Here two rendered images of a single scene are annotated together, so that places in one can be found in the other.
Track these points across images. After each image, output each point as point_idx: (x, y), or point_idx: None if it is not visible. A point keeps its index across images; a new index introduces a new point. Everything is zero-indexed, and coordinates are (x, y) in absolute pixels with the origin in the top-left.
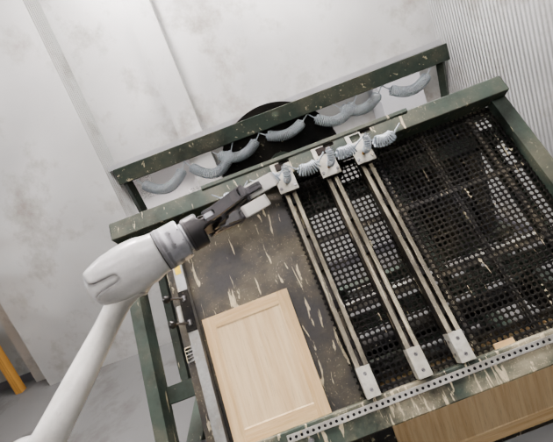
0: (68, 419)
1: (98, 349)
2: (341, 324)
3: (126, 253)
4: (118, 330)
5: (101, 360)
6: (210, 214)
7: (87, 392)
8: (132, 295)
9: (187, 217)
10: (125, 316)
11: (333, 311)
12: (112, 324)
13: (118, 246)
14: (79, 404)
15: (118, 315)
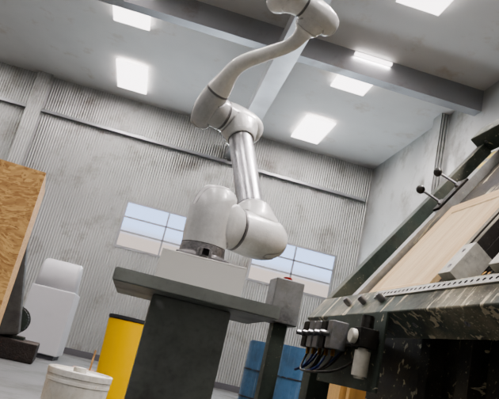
0: (238, 59)
1: (270, 46)
2: None
3: None
4: (286, 47)
5: (267, 51)
6: None
7: (252, 57)
8: (275, 3)
9: None
10: (294, 43)
11: None
12: (285, 41)
13: None
14: (245, 58)
15: (290, 39)
